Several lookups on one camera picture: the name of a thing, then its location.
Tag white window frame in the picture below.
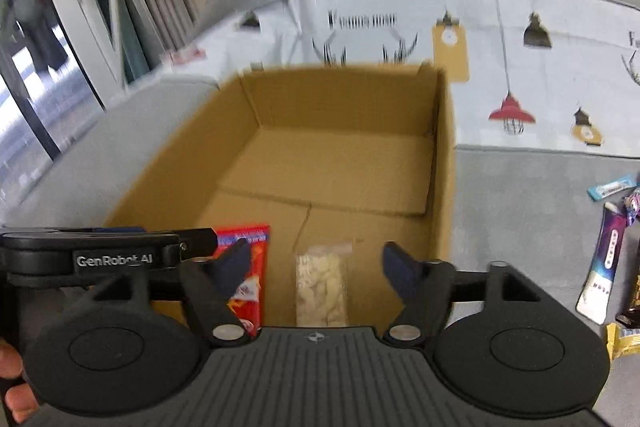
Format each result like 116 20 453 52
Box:
0 0 126 158

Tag red and blue snack packet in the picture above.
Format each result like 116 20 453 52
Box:
212 223 272 339

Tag cardboard box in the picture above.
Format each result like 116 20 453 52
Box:
102 59 458 340

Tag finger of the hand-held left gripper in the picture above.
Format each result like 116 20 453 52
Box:
92 226 219 264

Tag yellow snack packet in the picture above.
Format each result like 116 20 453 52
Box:
606 337 640 375

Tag person's left hand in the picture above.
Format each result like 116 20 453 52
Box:
0 339 41 425

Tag dark brown snack packet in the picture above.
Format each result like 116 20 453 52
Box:
614 237 640 328

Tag clear packet of white snacks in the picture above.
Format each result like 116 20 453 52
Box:
295 243 353 329

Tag white printed cloth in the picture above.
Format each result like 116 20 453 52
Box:
165 0 640 158

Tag long purple and white packet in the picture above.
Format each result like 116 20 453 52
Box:
575 202 628 325

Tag grey sofa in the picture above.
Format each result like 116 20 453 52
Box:
0 0 640 413

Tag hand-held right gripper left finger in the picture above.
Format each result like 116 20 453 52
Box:
75 239 251 349

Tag purple snack packet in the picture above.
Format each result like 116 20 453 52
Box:
622 184 640 225

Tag light blue snack packet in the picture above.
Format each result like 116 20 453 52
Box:
587 174 637 202

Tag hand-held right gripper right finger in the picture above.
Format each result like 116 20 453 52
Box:
382 243 546 349

